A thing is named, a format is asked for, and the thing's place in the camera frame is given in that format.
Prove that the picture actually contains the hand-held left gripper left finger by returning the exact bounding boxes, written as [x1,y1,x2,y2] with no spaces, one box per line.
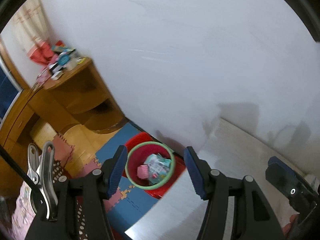
[25,145,128,240]

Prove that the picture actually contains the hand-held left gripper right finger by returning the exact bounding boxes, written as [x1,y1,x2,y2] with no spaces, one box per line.
[183,146,285,240]

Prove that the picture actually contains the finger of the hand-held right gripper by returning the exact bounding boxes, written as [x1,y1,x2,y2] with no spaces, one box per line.
[265,156,318,202]

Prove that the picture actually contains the red bucket with green rim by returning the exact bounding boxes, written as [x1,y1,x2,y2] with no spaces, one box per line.
[125,141,176,190]

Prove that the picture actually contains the small pink item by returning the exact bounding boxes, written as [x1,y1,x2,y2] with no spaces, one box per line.
[137,164,150,178]

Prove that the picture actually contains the teal printed packet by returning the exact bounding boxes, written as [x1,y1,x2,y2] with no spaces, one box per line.
[145,154,173,180]

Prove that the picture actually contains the blue foam floor mat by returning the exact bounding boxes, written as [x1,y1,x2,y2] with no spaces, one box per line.
[67,122,160,233]

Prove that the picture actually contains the red plastic stool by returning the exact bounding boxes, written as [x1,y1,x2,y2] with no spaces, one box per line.
[124,133,187,200]

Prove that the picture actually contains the loose pink foam mat piece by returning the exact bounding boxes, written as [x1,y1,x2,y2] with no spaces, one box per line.
[54,134,75,163]

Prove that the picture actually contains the metal spring clip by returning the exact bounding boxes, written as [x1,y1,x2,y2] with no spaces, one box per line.
[27,141,58,222]

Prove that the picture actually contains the light wooden stool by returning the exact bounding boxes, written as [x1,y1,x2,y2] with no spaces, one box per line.
[30,121,59,145]

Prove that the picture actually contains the wooden corner shelf desk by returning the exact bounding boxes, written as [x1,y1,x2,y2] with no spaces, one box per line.
[0,57,125,155]

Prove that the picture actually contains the clutter of small boxes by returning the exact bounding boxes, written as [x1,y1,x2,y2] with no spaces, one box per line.
[36,44,85,83]

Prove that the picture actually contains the window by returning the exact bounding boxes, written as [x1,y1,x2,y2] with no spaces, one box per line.
[0,62,22,123]

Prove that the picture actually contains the red gift bag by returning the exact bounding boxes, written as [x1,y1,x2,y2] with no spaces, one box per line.
[29,40,64,64]

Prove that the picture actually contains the cream curtain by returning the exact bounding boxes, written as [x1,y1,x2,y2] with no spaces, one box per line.
[12,0,52,53]

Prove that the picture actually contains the black cable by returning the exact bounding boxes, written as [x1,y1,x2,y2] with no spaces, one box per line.
[0,146,38,193]

